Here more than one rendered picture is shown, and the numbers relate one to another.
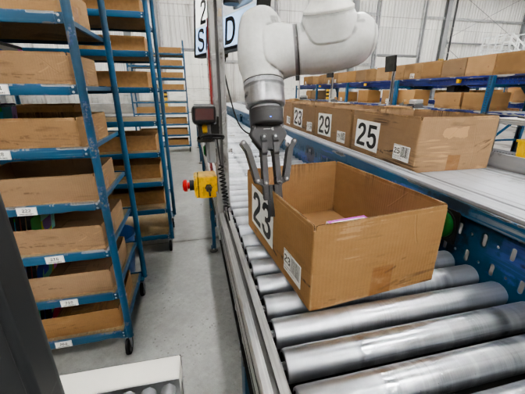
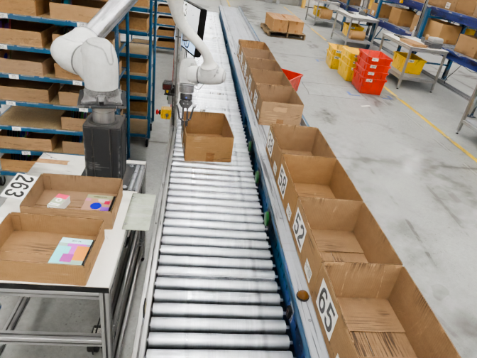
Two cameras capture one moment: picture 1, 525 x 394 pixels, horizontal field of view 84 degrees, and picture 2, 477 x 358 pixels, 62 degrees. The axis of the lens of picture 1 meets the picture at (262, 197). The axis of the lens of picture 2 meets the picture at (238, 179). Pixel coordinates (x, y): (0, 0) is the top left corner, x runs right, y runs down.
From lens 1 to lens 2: 192 cm
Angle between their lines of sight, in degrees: 11
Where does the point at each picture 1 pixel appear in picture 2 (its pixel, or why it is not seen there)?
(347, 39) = (212, 78)
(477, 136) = (292, 113)
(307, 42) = (200, 76)
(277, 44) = (191, 74)
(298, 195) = (204, 125)
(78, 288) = not seen: hidden behind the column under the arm
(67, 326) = not seen: hidden behind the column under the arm
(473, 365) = (216, 177)
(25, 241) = (79, 123)
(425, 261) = (226, 155)
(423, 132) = (262, 107)
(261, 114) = (182, 96)
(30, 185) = not seen: hidden behind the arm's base
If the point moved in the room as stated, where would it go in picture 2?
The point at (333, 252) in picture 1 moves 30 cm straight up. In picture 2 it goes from (192, 144) to (196, 96)
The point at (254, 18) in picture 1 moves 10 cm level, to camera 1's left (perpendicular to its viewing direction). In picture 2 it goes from (184, 63) to (168, 60)
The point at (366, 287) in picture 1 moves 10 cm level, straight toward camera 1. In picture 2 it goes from (204, 158) to (194, 163)
